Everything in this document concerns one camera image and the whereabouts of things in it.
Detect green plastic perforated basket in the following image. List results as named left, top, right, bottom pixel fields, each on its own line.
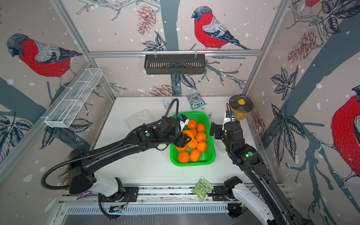
left=170, top=112, right=216, bottom=167

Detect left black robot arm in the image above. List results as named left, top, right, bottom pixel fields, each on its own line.
left=41, top=110, right=192, bottom=196

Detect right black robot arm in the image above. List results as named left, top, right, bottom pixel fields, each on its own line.
left=210, top=121, right=314, bottom=225

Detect orange in basket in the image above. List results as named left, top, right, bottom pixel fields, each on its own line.
left=195, top=131, right=207, bottom=142
left=190, top=128, right=197, bottom=136
left=187, top=120, right=197, bottom=129
left=196, top=123, right=206, bottom=132

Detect small pink white cup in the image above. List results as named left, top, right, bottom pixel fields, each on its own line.
left=163, top=98, right=172, bottom=110

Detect yellow pot with lid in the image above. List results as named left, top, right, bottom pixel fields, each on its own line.
left=229, top=95, right=254, bottom=121

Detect Fox's candy bag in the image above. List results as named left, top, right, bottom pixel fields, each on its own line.
left=187, top=93, right=206, bottom=110

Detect green snack packet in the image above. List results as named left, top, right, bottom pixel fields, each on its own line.
left=191, top=176, right=214, bottom=202

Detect purple M&M's candy bag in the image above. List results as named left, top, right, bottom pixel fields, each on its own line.
left=77, top=190, right=91, bottom=200

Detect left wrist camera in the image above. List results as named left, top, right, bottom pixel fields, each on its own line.
left=179, top=114, right=189, bottom=125

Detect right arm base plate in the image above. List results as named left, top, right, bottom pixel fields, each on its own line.
left=208, top=186, right=234, bottom=201

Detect black hanging wire basket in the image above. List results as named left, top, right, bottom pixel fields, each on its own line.
left=144, top=54, right=206, bottom=75

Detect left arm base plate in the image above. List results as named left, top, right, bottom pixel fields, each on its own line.
left=100, top=187, right=139, bottom=203

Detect white wire mesh shelf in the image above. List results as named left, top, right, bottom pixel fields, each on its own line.
left=45, top=68, right=103, bottom=128

